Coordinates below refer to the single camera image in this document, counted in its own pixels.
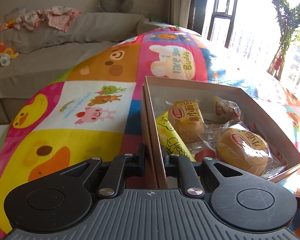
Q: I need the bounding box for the pink baby clothes pile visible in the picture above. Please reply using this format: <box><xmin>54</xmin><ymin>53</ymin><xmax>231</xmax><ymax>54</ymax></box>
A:
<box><xmin>14</xmin><ymin>6</ymin><xmax>82</xmax><ymax>32</ymax></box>

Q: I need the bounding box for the pink cardboard box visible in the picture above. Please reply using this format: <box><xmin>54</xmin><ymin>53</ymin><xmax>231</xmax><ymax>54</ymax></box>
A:
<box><xmin>141</xmin><ymin>75</ymin><xmax>300</xmax><ymax>190</ymax></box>

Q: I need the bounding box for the orange plush toy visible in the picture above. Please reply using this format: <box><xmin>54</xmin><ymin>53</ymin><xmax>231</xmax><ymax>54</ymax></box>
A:
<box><xmin>0</xmin><ymin>42</ymin><xmax>19</xmax><ymax>63</ymax></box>

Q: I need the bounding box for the yellow cheese stick packet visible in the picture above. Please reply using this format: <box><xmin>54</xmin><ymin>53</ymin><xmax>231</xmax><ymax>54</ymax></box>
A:
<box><xmin>155</xmin><ymin>112</ymin><xmax>196</xmax><ymax>162</ymax></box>

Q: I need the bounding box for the green potted plant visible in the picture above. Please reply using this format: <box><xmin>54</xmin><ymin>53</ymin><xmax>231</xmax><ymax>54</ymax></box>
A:
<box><xmin>267</xmin><ymin>0</ymin><xmax>300</xmax><ymax>81</ymax></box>

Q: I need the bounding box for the grey sofa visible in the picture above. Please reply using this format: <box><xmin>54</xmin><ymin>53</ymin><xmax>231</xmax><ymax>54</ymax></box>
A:
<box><xmin>0</xmin><ymin>12</ymin><xmax>171</xmax><ymax>126</ymax></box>

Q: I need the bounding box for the white green pacifier toy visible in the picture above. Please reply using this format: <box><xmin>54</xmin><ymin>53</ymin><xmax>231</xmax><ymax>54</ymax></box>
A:
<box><xmin>0</xmin><ymin>54</ymin><xmax>11</xmax><ymax>67</ymax></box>

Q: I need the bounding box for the colourful cartoon play mat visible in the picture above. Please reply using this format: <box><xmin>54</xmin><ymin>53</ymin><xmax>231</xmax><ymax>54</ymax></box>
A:
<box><xmin>0</xmin><ymin>27</ymin><xmax>300</xmax><ymax>239</ymax></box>

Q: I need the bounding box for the grey neck pillow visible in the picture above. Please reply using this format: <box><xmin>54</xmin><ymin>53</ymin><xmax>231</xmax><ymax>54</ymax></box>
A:
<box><xmin>100</xmin><ymin>0</ymin><xmax>134</xmax><ymax>13</ymax></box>

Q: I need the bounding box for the biscuit sticks pink dip pack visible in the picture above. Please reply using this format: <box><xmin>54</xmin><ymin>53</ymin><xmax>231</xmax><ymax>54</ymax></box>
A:
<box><xmin>189</xmin><ymin>142</ymin><xmax>215</xmax><ymax>162</ymax></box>

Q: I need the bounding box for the beige curtain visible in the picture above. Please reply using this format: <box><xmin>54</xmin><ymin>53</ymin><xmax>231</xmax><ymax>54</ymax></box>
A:
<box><xmin>167</xmin><ymin>0</ymin><xmax>191</xmax><ymax>28</ymax></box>

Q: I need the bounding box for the bun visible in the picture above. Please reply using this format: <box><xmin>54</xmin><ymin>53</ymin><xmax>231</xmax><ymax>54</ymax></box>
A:
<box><xmin>197</xmin><ymin>126</ymin><xmax>288</xmax><ymax>179</ymax></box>
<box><xmin>168</xmin><ymin>100</ymin><xmax>206</xmax><ymax>144</ymax></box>

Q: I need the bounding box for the red cartoon candy bag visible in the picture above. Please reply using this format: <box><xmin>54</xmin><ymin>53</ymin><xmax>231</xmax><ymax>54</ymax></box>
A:
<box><xmin>213</xmin><ymin>96</ymin><xmax>243</xmax><ymax>122</ymax></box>

